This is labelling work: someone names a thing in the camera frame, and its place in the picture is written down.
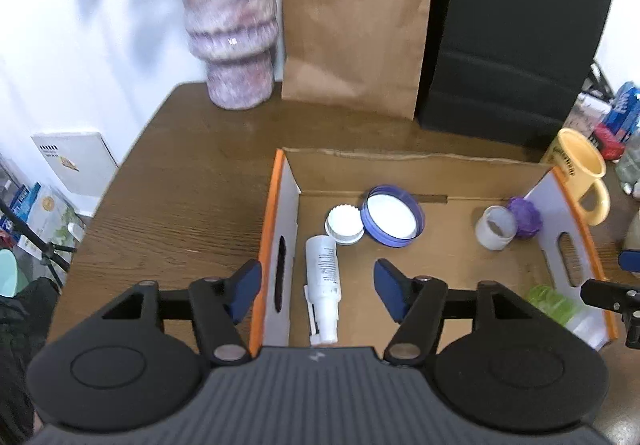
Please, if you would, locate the yellow mug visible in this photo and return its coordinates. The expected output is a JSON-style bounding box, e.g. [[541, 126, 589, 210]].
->
[[554, 128, 612, 227]]

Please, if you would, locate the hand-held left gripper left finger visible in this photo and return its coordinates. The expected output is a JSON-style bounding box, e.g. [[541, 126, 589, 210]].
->
[[100, 260, 262, 366]]

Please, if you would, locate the blue carton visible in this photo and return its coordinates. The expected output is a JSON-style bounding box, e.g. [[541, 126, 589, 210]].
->
[[0, 182, 43, 247]]

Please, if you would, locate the clear glass bottle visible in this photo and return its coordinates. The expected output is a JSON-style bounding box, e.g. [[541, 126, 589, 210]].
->
[[614, 129, 640, 199]]

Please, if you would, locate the red cardboard box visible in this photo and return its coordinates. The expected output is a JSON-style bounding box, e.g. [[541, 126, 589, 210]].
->
[[248, 147, 620, 361]]

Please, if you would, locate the blue soda can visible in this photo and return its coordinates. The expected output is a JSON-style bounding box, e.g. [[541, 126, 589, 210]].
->
[[594, 81, 640, 162]]

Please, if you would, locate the white flat box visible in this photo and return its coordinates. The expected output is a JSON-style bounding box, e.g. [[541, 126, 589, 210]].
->
[[30, 130, 120, 218]]

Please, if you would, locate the white bowl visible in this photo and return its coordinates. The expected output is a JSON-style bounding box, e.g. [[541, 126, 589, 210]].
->
[[621, 219, 640, 252]]

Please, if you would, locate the clear container with black lid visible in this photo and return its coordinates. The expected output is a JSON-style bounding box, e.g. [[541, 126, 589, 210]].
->
[[574, 61, 617, 136]]

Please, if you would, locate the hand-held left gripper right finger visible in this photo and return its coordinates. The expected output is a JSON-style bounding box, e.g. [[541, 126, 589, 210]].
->
[[374, 259, 536, 366]]

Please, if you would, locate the green bottle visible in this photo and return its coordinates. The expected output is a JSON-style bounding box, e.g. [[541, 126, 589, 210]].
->
[[527, 284, 604, 349]]

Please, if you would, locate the dark cloth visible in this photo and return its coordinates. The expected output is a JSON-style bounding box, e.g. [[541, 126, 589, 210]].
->
[[0, 277, 62, 445]]

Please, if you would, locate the blue rimmed lid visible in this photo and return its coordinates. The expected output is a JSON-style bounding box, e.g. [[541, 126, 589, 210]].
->
[[360, 184, 425, 249]]

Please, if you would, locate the purple lid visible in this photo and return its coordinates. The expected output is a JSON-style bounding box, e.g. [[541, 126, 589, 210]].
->
[[507, 196, 544, 240]]

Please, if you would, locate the black tripod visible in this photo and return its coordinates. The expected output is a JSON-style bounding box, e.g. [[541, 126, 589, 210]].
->
[[0, 199, 77, 287]]

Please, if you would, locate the white ribbed cap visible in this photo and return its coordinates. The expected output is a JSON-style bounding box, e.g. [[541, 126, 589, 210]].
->
[[324, 205, 366, 246]]

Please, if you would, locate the black paper bag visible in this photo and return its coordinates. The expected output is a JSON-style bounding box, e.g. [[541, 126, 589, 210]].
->
[[417, 0, 617, 152]]

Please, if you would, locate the white jar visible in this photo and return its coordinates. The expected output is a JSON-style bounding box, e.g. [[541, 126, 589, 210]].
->
[[474, 205, 519, 251]]

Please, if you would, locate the teal round object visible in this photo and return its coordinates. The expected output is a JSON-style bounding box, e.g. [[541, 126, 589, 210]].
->
[[0, 249, 29, 297]]

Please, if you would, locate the white spray bottle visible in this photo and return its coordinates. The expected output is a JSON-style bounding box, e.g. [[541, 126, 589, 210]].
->
[[303, 234, 342, 346]]

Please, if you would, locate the pink mottled ceramic vase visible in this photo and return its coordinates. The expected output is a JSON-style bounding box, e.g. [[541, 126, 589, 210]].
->
[[176, 0, 280, 110]]

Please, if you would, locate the brown paper bag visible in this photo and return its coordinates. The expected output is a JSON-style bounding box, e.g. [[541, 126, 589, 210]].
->
[[280, 0, 436, 122]]

